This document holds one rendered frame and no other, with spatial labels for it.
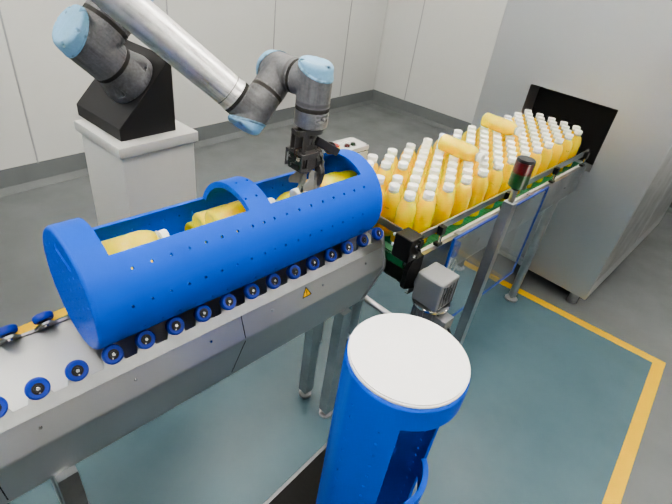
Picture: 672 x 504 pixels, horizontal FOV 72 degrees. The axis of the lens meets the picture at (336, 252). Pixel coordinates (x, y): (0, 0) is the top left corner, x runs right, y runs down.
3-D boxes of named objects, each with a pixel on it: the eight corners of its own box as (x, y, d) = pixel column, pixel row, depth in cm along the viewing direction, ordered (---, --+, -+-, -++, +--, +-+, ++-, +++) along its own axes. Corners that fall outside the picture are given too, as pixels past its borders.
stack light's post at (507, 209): (428, 402, 223) (502, 200, 162) (433, 398, 226) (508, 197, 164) (435, 407, 221) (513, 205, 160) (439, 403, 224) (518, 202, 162)
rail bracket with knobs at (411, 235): (385, 254, 161) (391, 229, 155) (398, 248, 165) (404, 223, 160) (407, 269, 156) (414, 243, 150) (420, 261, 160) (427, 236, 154)
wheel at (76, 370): (60, 365, 98) (62, 366, 96) (83, 355, 100) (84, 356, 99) (68, 385, 98) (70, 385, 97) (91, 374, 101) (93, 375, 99)
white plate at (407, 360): (329, 375, 96) (328, 379, 97) (461, 426, 90) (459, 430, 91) (369, 299, 118) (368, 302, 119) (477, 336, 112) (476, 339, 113)
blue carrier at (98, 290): (53, 293, 115) (31, 200, 97) (314, 202, 170) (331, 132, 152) (104, 375, 102) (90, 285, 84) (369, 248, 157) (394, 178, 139)
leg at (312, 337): (296, 392, 218) (308, 289, 183) (305, 386, 222) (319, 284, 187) (304, 400, 215) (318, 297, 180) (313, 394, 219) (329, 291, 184)
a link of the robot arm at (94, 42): (85, 74, 161) (38, 37, 146) (113, 34, 162) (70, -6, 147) (108, 86, 154) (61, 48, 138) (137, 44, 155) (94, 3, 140)
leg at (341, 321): (316, 412, 211) (332, 308, 176) (325, 405, 214) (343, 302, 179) (325, 421, 208) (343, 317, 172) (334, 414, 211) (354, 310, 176)
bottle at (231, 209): (217, 217, 113) (277, 198, 125) (201, 206, 117) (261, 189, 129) (218, 241, 117) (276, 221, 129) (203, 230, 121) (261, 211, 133)
